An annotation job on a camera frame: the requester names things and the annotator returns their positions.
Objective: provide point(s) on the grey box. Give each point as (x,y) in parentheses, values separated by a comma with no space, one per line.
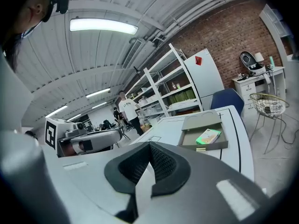
(203,122)

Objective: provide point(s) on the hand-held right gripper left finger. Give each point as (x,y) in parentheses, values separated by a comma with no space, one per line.
(88,183)

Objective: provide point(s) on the red sticker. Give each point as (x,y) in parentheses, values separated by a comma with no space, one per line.
(199,60)

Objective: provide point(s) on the pale green cylinder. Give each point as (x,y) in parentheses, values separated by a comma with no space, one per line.
(271,61)

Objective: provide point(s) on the person's head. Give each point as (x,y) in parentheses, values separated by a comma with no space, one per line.
(32,7)

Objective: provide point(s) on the green box of bandages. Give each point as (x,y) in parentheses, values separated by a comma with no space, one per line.
(208,136)

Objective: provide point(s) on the long ceiling light tube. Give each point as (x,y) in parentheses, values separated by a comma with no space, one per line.
(56,111)
(98,93)

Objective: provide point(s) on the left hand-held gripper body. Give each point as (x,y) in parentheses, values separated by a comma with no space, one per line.
(66,130)

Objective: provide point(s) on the white window frame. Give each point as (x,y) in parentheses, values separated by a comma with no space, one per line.
(276,31)

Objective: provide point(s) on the white table lamp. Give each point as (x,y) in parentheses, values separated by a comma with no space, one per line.
(258,57)

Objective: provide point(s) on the white domed appliance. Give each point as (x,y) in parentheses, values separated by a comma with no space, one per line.
(253,67)

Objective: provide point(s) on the row of green boxes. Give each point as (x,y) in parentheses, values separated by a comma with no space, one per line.
(182,96)

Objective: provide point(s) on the blue chair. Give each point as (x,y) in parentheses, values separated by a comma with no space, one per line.
(226,99)

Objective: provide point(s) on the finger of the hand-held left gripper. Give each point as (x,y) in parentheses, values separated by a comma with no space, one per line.
(100,137)

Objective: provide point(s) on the white metal shelving rack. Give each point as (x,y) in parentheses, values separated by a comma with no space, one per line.
(174,62)

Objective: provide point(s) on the white refrigerator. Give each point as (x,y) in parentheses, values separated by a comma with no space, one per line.
(205,78)

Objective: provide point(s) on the short ceiling light tube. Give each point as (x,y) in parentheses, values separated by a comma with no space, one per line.
(99,105)

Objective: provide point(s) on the ceiling air conditioner unit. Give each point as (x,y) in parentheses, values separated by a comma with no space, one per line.
(132,53)

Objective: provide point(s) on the large ceiling light panel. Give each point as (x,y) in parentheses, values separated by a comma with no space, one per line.
(102,25)

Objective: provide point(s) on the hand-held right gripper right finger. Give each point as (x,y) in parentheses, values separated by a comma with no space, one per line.
(201,190)

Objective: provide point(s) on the white desk with drawers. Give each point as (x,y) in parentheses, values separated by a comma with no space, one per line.
(247,87)

